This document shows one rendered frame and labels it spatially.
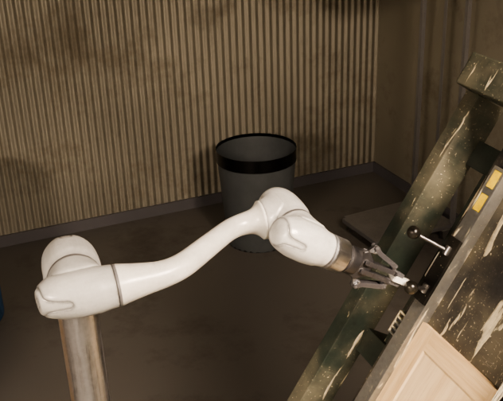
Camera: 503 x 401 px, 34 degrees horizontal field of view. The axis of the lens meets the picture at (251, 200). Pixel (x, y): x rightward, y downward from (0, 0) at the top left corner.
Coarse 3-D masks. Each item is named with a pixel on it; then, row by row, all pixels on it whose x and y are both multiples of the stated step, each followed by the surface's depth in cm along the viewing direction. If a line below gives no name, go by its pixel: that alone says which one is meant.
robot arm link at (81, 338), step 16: (64, 240) 203; (80, 240) 204; (48, 256) 199; (96, 256) 201; (64, 320) 205; (80, 320) 205; (96, 320) 209; (64, 336) 207; (80, 336) 206; (96, 336) 209; (64, 352) 210; (80, 352) 208; (96, 352) 210; (80, 368) 209; (96, 368) 211; (80, 384) 211; (96, 384) 212; (80, 400) 213; (96, 400) 214
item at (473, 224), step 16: (480, 192) 223; (496, 192) 219; (496, 208) 222; (464, 224) 224; (480, 224) 222; (464, 240) 222; (464, 256) 224; (448, 272) 224; (448, 288) 226; (416, 304) 229; (432, 304) 226; (416, 320) 227; (400, 336) 230; (384, 352) 232; (400, 352) 229; (384, 368) 230; (368, 384) 233; (384, 384) 231; (368, 400) 231
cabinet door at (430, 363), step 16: (416, 336) 227; (432, 336) 223; (416, 352) 225; (432, 352) 220; (448, 352) 216; (400, 368) 228; (416, 368) 224; (432, 368) 219; (448, 368) 214; (464, 368) 210; (400, 384) 226; (416, 384) 222; (432, 384) 217; (448, 384) 213; (464, 384) 208; (480, 384) 204; (384, 400) 229; (400, 400) 224; (416, 400) 220; (432, 400) 215; (448, 400) 211; (464, 400) 207; (480, 400) 202
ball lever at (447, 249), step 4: (408, 228) 224; (412, 228) 223; (416, 228) 223; (408, 232) 223; (412, 232) 223; (416, 232) 223; (420, 232) 224; (408, 236) 224; (412, 236) 223; (416, 236) 223; (420, 236) 224; (424, 236) 224; (428, 240) 224; (432, 240) 224; (432, 244) 224; (436, 244) 224; (440, 248) 224; (444, 248) 224; (448, 248) 223; (444, 252) 224; (448, 252) 223
